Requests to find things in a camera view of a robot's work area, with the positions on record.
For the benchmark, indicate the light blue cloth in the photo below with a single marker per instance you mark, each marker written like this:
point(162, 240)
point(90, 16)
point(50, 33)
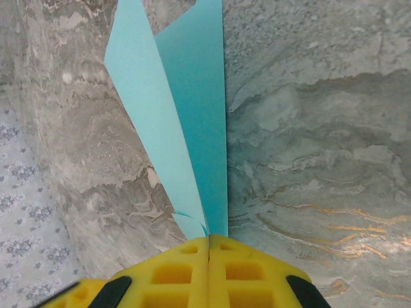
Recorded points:
point(192, 128)

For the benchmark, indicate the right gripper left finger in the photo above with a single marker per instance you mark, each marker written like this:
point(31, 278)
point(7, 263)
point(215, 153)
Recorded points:
point(167, 276)

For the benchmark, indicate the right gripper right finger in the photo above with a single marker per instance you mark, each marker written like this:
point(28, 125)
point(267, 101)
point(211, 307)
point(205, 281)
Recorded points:
point(257, 276)

